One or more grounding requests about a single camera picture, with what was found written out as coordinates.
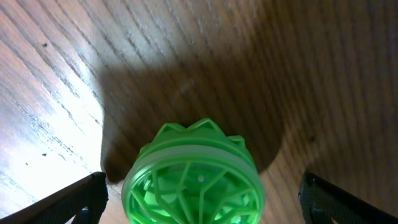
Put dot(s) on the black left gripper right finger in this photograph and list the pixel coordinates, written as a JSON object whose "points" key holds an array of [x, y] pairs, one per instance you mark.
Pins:
{"points": [[323, 202]]}

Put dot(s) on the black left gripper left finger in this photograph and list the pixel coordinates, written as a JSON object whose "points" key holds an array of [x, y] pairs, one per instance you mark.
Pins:
{"points": [[81, 202]]}

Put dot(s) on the green round plastic toy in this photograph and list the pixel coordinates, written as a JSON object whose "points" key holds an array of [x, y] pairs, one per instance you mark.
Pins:
{"points": [[194, 174]]}

